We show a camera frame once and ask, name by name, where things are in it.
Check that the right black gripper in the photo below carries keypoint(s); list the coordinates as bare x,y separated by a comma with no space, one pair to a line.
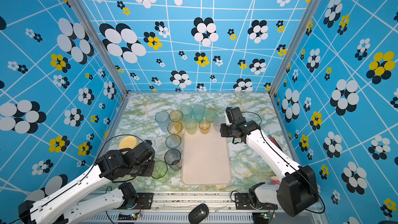
223,130

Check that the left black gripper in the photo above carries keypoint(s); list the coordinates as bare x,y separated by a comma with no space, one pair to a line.
150,172

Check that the green translucent cup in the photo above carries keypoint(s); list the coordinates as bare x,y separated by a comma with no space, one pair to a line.
160,169

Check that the small amber cup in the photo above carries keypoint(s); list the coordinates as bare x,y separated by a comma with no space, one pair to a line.
204,126

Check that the dark smoky cup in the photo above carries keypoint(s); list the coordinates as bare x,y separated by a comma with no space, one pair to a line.
173,159

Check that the pale green tall cup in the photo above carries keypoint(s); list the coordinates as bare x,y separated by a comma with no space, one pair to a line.
191,125

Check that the blue-grey translucent cup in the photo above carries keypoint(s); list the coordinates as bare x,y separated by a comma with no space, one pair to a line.
163,120

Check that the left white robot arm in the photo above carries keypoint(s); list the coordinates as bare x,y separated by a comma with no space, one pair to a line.
67,206

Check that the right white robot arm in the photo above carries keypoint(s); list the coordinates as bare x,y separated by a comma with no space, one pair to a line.
298,187

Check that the beige plastic tray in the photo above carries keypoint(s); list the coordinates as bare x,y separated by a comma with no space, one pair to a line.
205,159

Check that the light green cup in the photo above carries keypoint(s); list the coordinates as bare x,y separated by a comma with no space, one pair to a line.
210,114

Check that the teal cup right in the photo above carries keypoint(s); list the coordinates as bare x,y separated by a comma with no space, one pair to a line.
198,112

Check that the teal cup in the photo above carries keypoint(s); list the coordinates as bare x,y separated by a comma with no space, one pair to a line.
198,112
187,112

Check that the red black utility knife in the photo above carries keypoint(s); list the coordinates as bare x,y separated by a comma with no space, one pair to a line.
275,142

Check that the grey-blue clear cup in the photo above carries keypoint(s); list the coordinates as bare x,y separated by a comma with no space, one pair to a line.
173,142

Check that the teal cup left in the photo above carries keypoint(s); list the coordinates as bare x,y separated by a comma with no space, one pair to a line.
187,112

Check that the amber cup front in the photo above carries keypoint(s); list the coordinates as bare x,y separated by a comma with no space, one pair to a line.
175,128

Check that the amber cup back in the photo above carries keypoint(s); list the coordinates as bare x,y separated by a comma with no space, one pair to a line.
176,116

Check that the pink plush doll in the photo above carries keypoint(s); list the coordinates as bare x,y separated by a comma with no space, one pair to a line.
274,179

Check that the black computer mouse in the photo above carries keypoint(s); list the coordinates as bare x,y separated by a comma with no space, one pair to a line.
198,214

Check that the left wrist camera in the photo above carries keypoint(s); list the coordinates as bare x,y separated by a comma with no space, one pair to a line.
143,152

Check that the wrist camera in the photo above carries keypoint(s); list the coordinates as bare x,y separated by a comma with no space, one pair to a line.
143,152
234,116

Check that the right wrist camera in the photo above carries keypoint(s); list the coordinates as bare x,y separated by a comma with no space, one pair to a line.
234,116

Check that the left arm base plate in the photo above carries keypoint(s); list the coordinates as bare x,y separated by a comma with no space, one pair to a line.
143,201

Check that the aluminium front frame rail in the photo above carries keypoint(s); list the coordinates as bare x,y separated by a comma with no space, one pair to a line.
174,207

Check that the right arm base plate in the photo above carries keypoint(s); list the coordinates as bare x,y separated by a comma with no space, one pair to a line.
242,202

